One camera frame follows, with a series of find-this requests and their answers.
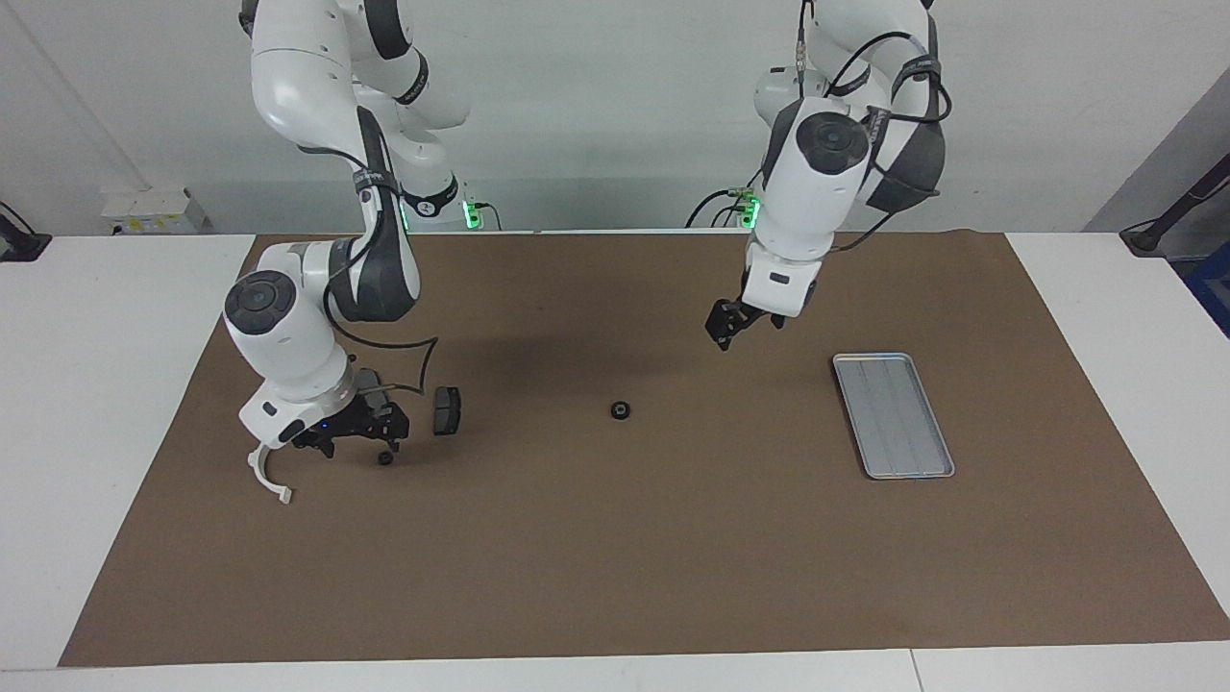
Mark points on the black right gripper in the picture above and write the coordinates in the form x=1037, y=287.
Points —
x=357, y=418

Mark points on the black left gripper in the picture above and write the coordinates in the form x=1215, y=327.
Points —
x=751, y=310

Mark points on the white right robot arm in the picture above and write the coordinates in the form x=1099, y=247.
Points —
x=288, y=336

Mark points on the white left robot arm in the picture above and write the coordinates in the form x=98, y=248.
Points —
x=817, y=192

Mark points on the silver metal tray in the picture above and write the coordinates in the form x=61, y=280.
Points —
x=894, y=423

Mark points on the long dark brake pad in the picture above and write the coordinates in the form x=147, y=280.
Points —
x=368, y=383

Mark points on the short dark brake pad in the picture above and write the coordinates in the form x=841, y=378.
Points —
x=447, y=410

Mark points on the brown table mat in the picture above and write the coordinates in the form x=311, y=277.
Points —
x=615, y=538

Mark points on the white socket box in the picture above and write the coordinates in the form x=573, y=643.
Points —
x=154, y=211

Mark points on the blue box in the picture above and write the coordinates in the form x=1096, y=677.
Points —
x=1213, y=288

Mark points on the white semicircular plastic bracket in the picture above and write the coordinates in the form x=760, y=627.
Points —
x=285, y=496

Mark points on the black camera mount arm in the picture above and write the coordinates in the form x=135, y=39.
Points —
x=19, y=245
x=1153, y=235

